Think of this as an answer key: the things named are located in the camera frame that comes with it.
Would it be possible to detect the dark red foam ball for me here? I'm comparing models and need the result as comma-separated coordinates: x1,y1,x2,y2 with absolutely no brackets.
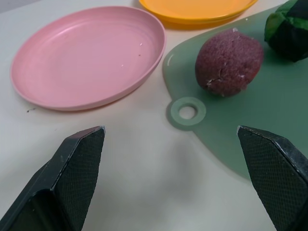
194,28,265,98

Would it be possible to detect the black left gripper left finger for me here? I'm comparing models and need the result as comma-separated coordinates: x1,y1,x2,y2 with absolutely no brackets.
0,125,106,231

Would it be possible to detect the orange round plate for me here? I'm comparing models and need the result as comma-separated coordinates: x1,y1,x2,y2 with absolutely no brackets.
139,0,259,26

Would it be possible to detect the green striped foam watermelon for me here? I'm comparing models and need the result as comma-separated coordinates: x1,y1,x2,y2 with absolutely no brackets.
264,0,308,63

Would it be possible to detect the green cutting board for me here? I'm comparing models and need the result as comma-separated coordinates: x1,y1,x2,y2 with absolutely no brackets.
162,4,308,181

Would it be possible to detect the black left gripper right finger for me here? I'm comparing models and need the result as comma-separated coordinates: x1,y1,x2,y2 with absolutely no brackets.
237,125,308,231

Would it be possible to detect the pink round plate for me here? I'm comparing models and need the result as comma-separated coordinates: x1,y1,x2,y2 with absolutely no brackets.
10,6,167,112

